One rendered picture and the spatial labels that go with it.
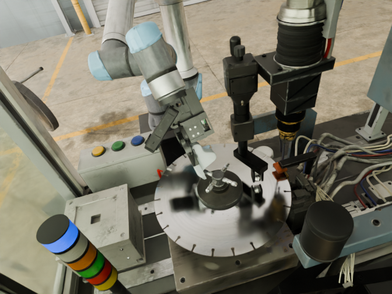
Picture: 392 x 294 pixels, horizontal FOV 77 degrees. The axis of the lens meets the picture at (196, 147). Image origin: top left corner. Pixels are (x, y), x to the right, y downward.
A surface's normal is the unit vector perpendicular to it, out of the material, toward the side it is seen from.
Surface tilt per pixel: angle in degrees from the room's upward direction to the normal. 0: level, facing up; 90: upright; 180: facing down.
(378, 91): 90
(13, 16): 90
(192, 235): 0
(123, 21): 49
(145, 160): 90
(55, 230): 0
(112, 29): 21
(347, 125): 0
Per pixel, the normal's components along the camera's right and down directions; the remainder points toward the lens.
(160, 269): -0.15, -0.73
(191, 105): 0.10, 0.19
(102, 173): 0.23, 0.64
